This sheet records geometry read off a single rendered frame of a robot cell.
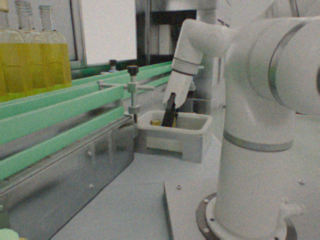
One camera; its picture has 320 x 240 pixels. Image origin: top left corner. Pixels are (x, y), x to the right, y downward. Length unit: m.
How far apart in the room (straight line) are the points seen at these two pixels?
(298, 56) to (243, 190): 0.20
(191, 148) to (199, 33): 0.30
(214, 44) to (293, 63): 0.38
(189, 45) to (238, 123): 0.37
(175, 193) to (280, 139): 0.24
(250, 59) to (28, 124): 0.32
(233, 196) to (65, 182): 0.28
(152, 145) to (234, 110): 0.42
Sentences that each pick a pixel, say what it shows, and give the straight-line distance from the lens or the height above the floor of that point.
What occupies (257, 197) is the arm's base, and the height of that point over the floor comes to 0.86.
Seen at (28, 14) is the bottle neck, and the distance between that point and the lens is 0.60.
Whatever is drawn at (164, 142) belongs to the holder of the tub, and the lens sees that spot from 0.71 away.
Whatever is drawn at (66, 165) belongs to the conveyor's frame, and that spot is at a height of 0.86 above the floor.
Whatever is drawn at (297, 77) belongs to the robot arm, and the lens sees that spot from 0.25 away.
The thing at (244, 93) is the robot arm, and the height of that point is 1.00.
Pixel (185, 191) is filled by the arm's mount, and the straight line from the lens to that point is 0.51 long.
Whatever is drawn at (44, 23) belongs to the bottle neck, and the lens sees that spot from 0.64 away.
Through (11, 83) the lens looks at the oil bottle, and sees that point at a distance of 0.54.
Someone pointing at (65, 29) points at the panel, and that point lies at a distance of 0.88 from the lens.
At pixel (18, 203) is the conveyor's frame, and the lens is 0.42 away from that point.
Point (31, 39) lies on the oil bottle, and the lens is 0.57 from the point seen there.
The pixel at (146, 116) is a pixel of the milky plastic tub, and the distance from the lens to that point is 0.82.
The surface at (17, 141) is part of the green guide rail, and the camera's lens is 0.42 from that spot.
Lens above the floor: 1.06
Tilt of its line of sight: 17 degrees down
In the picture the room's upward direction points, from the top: straight up
